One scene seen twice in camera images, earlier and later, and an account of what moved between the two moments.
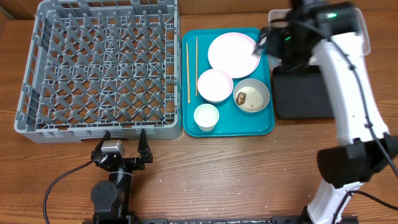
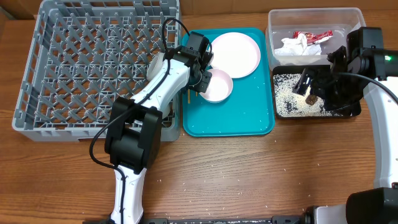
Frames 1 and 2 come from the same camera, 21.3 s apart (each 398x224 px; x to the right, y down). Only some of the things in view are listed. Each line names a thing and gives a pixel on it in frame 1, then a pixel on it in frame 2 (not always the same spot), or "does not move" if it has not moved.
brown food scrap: [240, 98] -> [311, 99]
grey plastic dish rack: [96, 66] does not move
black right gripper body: [268, 37] -> [319, 83]
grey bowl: [251, 95] -> [155, 65]
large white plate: [232, 52] does not move
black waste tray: [303, 94] does not move
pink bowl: [215, 85] does not move
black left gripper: [145, 153] -> [203, 84]
